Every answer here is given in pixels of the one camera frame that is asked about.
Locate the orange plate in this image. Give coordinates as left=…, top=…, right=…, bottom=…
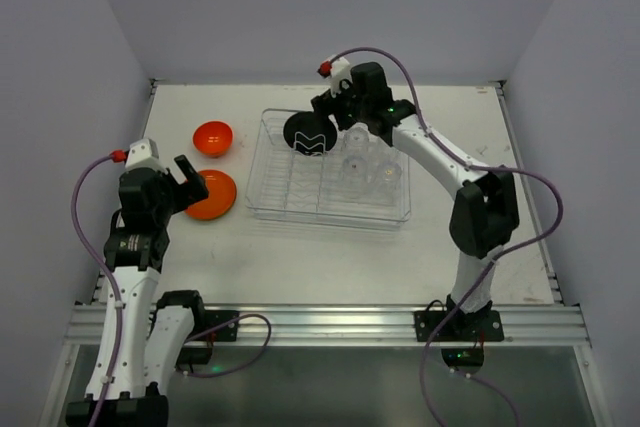
left=185, top=169, right=237, bottom=221

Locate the black plate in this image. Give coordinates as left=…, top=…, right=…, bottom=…
left=283, top=112, right=338, bottom=156

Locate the orange bowl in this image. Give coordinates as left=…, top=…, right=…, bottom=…
left=192, top=120, right=234, bottom=158

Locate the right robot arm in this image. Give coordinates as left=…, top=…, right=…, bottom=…
left=311, top=57, right=520, bottom=331

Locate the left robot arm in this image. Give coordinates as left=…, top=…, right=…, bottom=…
left=65, top=150, right=208, bottom=426

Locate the clear glass back left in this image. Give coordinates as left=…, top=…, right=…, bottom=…
left=342, top=126, right=370, bottom=157

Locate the clear glass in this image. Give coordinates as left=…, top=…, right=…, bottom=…
left=339, top=155, right=369, bottom=198
left=342, top=126, right=370, bottom=157
left=372, top=161, right=403, bottom=197
left=371, top=138, right=399, bottom=163

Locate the clear glass back right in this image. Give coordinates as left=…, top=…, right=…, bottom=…
left=371, top=138, right=399, bottom=163

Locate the clear glass front left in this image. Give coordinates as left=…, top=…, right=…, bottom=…
left=339, top=155, right=369, bottom=198

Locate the clear glass front right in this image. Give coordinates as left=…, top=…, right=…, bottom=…
left=372, top=161, right=403, bottom=197

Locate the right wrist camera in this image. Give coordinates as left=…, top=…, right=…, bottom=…
left=317, top=56, right=351, bottom=97

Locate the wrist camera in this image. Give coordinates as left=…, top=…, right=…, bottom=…
left=125, top=138, right=166, bottom=173
left=317, top=56, right=351, bottom=97

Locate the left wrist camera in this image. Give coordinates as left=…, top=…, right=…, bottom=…
left=125, top=138, right=166, bottom=173

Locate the white wire dish rack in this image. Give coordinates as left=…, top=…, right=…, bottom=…
left=245, top=109, right=411, bottom=230

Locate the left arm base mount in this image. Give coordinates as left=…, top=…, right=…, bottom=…
left=177, top=310, right=240, bottom=372

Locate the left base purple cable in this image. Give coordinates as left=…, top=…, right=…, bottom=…
left=177, top=314, right=272, bottom=379

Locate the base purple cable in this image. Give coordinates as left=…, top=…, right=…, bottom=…
left=177, top=314, right=272, bottom=379
left=419, top=336, right=524, bottom=427

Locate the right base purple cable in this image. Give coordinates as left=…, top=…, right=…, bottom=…
left=419, top=336, right=524, bottom=427

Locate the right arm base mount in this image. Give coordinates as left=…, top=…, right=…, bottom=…
left=413, top=300, right=502, bottom=367

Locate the aluminium mounting rail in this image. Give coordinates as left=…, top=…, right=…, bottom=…
left=64, top=302, right=591, bottom=348

